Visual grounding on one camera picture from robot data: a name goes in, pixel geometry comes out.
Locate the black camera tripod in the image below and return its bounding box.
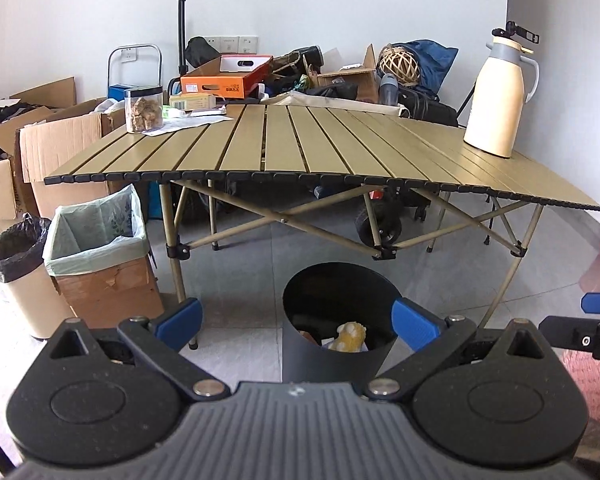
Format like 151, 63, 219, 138
456, 20, 541, 122

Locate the orange cardboard tray box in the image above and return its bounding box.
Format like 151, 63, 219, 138
179, 53, 275, 100

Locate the black wagon wheel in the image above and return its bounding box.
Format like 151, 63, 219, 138
355, 196, 407, 249

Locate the tan folding slat table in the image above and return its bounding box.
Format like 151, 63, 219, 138
43, 103, 600, 332

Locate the silver folding cart frame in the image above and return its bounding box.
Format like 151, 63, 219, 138
107, 43, 162, 99

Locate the wicker ball lamp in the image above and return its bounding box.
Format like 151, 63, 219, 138
378, 44, 422, 86

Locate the cream thermos jug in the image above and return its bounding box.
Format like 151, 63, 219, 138
462, 35, 540, 160

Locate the black soft bag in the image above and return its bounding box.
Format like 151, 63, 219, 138
184, 36, 222, 69

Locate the white wall outlet strip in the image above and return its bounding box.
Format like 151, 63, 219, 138
204, 34, 259, 55

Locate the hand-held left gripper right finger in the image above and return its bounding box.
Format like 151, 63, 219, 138
362, 297, 549, 403

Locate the blue fabric bag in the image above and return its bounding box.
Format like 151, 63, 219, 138
404, 39, 459, 97

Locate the clear jar black lid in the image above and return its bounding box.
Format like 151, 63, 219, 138
123, 85, 164, 135

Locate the pink shaggy rug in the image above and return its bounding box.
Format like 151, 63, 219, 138
550, 345, 600, 480

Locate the black round trash bin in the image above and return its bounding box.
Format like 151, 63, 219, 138
281, 261, 402, 384

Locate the cardboard box green liner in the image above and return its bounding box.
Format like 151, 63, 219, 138
43, 183, 165, 330

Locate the black cylinder case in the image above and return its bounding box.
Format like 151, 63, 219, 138
291, 45, 325, 67

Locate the yellow white plush toy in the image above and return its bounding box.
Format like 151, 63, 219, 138
327, 322, 369, 352

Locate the black fabric pouch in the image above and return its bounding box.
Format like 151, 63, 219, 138
306, 83, 360, 101

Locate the printed paper sheet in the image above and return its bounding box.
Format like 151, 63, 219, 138
144, 113, 235, 137

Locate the beige bin black bag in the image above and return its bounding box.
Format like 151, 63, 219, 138
0, 212, 77, 340

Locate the brown cardboard box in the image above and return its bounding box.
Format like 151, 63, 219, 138
302, 43, 382, 104

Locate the grey blue water bottle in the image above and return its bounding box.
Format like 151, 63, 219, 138
378, 73, 399, 106

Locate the yellow carton box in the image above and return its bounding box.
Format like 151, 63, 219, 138
168, 93, 219, 111

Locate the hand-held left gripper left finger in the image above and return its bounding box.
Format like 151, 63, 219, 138
50, 297, 232, 403

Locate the black wagon pull handle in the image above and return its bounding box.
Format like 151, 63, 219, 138
172, 0, 191, 79

